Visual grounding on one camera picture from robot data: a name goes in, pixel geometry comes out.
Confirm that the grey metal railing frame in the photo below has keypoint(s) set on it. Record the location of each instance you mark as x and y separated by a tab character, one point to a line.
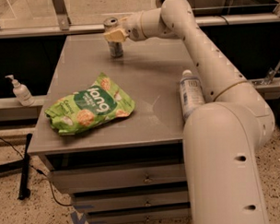
28	18

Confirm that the bottom grey drawer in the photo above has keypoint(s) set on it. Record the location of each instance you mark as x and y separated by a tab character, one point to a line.
144	213

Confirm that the black stand leg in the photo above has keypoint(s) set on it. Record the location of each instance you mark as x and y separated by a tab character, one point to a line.
23	166

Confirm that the white pump dispenser bottle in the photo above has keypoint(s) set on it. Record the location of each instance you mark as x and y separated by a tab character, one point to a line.
21	92

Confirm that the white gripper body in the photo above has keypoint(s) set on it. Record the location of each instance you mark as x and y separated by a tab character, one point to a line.
133	27

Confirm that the green snack bag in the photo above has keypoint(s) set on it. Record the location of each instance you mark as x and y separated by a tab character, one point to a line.
100	103

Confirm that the clear plastic water bottle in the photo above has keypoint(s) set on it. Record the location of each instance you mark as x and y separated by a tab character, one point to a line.
191	94

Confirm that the silver blue redbull can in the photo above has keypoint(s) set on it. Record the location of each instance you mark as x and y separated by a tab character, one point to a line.
116	49

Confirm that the grey drawer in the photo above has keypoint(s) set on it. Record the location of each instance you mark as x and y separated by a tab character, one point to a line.
144	213
153	197
117	176

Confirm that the top grey drawer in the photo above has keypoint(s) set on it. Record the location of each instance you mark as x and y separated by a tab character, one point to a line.
117	176

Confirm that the middle grey drawer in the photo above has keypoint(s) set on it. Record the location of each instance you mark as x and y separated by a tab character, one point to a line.
153	197

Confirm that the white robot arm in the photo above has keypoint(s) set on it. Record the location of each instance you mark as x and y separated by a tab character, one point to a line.
221	137

